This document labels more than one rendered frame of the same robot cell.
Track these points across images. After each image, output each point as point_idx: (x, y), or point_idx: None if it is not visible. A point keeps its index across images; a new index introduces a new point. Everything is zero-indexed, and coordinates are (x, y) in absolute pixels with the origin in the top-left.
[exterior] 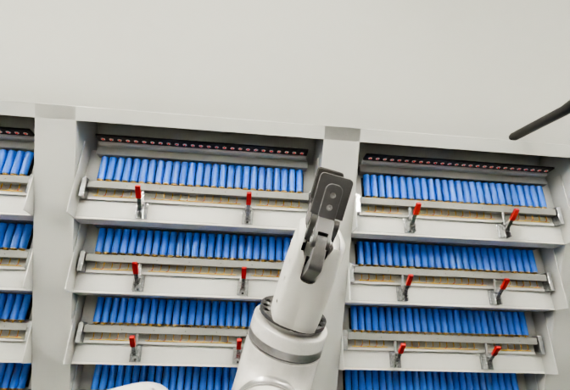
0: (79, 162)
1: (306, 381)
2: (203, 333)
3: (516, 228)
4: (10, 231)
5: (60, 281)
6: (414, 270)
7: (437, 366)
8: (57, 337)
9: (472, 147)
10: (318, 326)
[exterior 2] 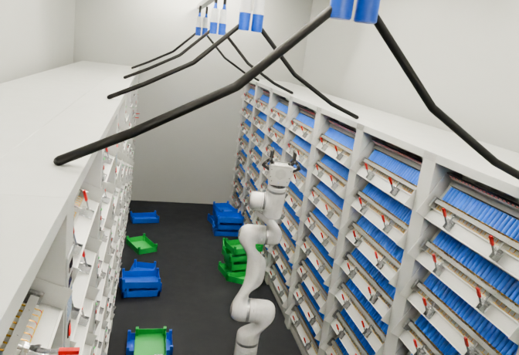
0: (364, 150)
1: (269, 197)
2: (375, 246)
3: (510, 259)
4: None
5: None
6: (451, 259)
7: (446, 334)
8: (344, 222)
9: (485, 182)
10: (273, 185)
